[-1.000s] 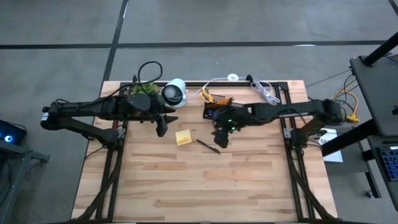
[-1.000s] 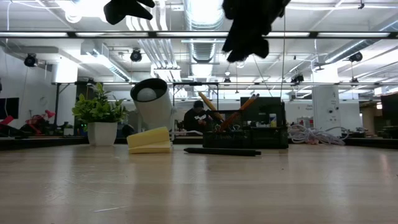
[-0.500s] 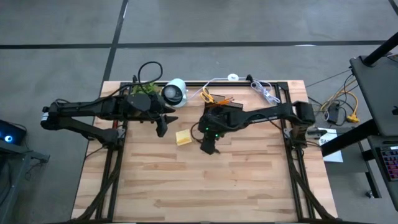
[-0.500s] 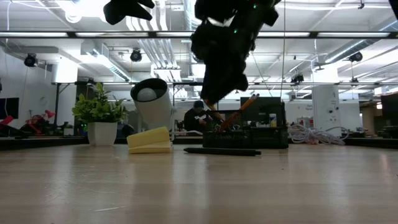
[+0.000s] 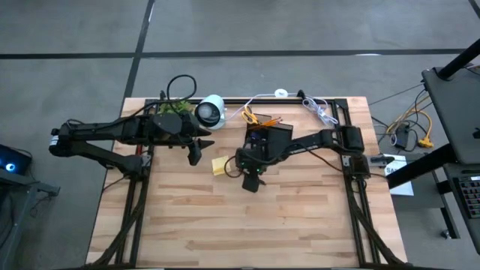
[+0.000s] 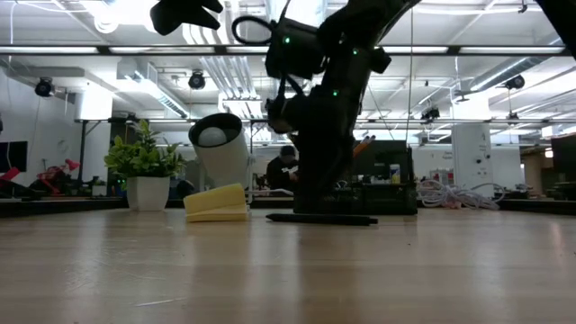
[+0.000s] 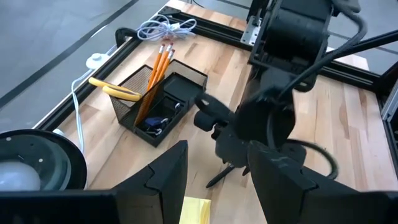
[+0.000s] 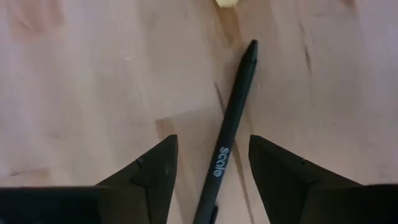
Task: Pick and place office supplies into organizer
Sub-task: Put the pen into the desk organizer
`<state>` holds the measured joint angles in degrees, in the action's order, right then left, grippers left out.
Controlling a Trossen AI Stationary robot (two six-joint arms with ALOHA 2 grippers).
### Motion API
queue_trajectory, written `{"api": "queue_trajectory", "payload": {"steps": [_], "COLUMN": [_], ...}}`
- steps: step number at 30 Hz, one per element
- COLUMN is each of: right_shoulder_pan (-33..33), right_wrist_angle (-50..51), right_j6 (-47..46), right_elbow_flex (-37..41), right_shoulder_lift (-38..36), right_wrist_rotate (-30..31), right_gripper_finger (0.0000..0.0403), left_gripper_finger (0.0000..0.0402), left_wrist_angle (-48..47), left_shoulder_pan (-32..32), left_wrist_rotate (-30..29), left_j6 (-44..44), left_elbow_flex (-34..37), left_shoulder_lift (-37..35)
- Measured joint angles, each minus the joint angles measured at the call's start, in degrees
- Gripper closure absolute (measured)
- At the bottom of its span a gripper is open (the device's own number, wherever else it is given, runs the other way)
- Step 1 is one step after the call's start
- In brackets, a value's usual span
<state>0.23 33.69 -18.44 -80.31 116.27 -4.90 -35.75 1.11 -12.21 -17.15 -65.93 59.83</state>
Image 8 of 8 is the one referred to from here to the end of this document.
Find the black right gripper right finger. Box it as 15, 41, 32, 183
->
248, 134, 398, 224

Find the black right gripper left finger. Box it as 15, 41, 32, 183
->
0, 134, 178, 224

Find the black pen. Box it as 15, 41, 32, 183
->
192, 39, 259, 224

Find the yellow sticky note pad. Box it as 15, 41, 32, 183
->
213, 0, 239, 9

